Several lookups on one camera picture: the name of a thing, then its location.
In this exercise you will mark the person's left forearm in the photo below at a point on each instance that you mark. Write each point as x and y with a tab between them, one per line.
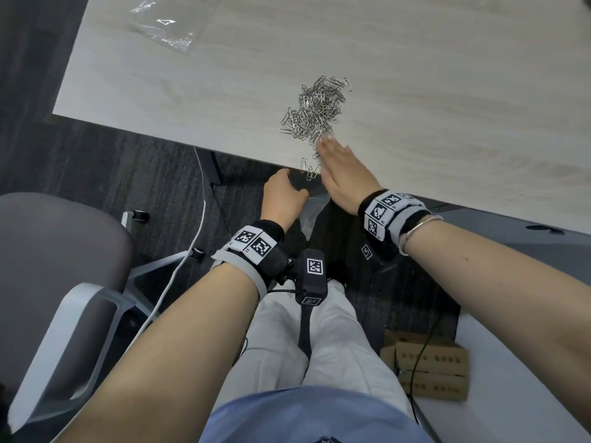
184	350

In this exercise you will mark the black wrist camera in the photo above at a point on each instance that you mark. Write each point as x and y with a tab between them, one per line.
376	256
310	276

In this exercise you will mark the brown cardboard box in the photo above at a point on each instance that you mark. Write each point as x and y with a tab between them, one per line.
434	386
434	357

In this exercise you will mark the black table leg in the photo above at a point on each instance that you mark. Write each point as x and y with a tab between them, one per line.
217	168

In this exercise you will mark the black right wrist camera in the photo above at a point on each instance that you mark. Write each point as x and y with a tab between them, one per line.
376	256

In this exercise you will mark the wristband with marker tags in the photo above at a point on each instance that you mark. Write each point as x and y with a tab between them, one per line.
392	214
255	246

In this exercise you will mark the clear plastic bag with clips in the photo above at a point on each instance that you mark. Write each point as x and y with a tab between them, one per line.
161	27

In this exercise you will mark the person's right hand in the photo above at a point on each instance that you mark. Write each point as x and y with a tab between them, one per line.
346	177

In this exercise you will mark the pile of silver paper clips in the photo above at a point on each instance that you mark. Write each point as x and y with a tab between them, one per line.
316	110

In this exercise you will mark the person's right fingers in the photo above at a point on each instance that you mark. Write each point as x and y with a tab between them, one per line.
331	149

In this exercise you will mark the person's right forearm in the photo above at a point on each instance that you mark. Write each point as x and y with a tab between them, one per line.
498	290

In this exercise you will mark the blue shirt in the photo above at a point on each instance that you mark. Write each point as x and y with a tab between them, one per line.
318	417

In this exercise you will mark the person's left thumb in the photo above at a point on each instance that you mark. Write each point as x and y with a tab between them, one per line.
299	197

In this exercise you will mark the right wristband with marker tags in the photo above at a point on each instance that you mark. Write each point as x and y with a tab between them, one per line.
392	214

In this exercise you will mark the small cluster of paper clips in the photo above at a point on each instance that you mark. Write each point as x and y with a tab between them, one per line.
310	166

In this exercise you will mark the person's left hand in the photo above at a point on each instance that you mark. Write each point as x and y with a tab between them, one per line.
279	200

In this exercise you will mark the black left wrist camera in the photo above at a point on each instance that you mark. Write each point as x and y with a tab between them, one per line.
310	276

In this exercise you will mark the left wristband with marker tags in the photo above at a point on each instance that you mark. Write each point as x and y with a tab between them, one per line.
255	246

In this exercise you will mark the white trousers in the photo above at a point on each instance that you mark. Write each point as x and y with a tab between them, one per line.
323	346

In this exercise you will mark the grey office chair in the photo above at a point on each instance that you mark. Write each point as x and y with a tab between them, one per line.
60	281

